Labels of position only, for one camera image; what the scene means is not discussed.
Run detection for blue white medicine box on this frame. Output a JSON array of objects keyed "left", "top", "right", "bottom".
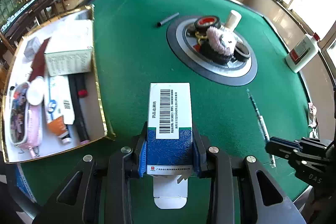
[{"left": 146, "top": 83, "right": 194, "bottom": 210}]

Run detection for black marker white caps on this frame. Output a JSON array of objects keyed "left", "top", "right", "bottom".
[{"left": 68, "top": 73, "right": 91, "bottom": 144}]

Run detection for white toothpaste box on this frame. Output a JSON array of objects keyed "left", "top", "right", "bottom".
[{"left": 43, "top": 74, "right": 76, "bottom": 146}]

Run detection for pink transparent pencil case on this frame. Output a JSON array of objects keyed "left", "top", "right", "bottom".
[{"left": 10, "top": 81, "right": 43, "bottom": 159}]

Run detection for large white medicine box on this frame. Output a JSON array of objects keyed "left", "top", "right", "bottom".
[{"left": 44, "top": 19, "right": 93, "bottom": 76}]

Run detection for white round bottle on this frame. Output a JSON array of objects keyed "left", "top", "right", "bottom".
[{"left": 26, "top": 76, "right": 45, "bottom": 106}]

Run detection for small white barcode box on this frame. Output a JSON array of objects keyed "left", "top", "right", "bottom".
[{"left": 24, "top": 37, "right": 41, "bottom": 61}]

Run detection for snack packet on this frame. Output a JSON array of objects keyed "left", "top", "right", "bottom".
[{"left": 307, "top": 102, "right": 319, "bottom": 139}]

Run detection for thin pen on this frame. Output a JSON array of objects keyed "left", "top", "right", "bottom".
[{"left": 246, "top": 89, "right": 276, "bottom": 168}]

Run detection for white gold-rimmed tray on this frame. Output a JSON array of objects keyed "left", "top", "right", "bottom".
[{"left": 1, "top": 5, "right": 109, "bottom": 164}]

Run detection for white jug red label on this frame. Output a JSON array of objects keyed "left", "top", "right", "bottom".
[{"left": 285, "top": 33, "right": 320, "bottom": 73}]

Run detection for pink fluffy pompom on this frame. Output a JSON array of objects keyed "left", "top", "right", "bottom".
[{"left": 206, "top": 27, "right": 237, "bottom": 56}]

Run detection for grey tube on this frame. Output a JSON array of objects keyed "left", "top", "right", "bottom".
[{"left": 157, "top": 12, "right": 179, "bottom": 27}]

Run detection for red foil pouch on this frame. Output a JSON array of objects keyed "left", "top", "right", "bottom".
[{"left": 28, "top": 38, "right": 50, "bottom": 82}]

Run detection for black tape roll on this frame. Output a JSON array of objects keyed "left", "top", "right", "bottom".
[{"left": 194, "top": 15, "right": 222, "bottom": 33}]

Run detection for white plastic bottle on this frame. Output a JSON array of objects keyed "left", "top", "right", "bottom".
[{"left": 225, "top": 10, "right": 242, "bottom": 31}]

